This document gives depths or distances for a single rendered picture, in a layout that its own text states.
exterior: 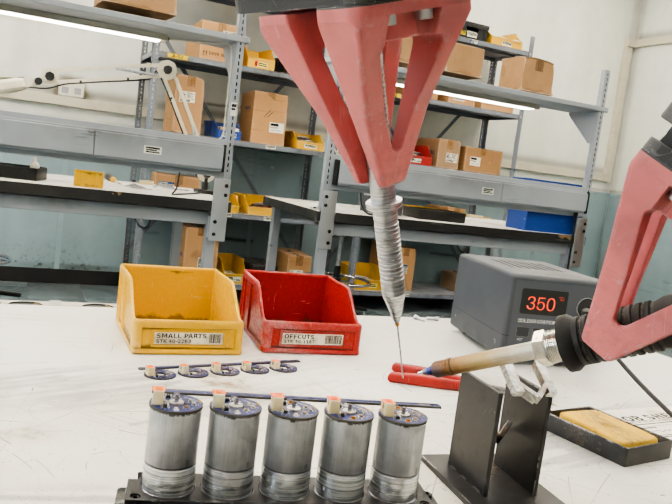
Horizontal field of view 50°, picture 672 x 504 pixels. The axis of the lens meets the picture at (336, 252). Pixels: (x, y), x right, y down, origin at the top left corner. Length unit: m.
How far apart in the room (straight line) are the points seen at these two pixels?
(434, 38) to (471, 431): 0.25
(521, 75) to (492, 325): 2.65
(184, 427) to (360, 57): 0.18
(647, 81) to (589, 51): 0.54
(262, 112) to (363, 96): 4.27
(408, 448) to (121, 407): 0.23
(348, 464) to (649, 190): 0.19
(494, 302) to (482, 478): 0.37
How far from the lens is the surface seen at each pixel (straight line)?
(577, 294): 0.80
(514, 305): 0.77
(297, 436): 0.35
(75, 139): 2.62
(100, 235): 4.80
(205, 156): 2.69
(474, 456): 0.45
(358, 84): 0.27
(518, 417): 0.47
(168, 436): 0.35
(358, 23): 0.26
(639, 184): 0.29
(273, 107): 4.56
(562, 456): 0.55
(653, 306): 0.31
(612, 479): 0.53
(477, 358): 0.34
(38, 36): 4.78
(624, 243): 0.29
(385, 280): 0.32
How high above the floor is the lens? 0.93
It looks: 7 degrees down
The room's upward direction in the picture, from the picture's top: 7 degrees clockwise
